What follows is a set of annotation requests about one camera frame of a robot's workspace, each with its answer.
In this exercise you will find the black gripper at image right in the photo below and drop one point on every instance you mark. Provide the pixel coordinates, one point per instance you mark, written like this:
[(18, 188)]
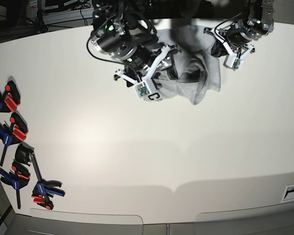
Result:
[(233, 39)]

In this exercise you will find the black gripper at image left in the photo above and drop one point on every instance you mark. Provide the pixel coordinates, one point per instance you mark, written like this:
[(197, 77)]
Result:
[(141, 59)]

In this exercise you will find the grey T-shirt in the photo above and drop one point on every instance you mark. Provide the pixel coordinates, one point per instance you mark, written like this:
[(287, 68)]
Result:
[(197, 71)]

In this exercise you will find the black robot arm at image right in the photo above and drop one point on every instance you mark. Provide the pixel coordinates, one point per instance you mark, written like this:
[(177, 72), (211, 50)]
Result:
[(258, 14)]

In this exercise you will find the black robot arm at image left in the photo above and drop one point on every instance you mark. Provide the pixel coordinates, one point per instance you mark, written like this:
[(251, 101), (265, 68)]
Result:
[(123, 32)]

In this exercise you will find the blue red bar clamp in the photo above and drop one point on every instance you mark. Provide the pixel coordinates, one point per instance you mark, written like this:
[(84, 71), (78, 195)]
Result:
[(17, 178), (13, 134), (10, 98)]

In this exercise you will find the top blue red bar clamp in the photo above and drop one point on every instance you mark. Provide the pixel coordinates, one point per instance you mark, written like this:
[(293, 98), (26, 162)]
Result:
[(10, 98)]

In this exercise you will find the long bar clamp black pad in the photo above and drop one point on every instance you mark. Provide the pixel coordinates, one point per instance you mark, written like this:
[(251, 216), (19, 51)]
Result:
[(43, 190)]

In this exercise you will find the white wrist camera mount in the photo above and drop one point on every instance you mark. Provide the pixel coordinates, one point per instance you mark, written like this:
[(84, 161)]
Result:
[(145, 86), (232, 61)]

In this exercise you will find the aluminium frame rail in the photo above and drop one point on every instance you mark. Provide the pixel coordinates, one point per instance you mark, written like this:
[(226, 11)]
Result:
[(68, 16)]

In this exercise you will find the white slotted bracket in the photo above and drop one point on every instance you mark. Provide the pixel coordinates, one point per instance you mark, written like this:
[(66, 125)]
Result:
[(288, 195)]

